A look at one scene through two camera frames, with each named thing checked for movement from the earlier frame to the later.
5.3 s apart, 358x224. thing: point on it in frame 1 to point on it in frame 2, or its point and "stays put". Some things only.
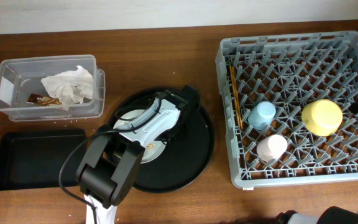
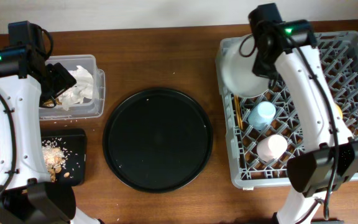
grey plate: x=153 y=149 to x=235 y=71
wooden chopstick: x=238 y=98 stays put
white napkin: x=73 y=85 stays put
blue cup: x=261 y=116 stays put
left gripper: x=168 y=137 to x=63 y=78
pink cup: x=271 y=147 stays put
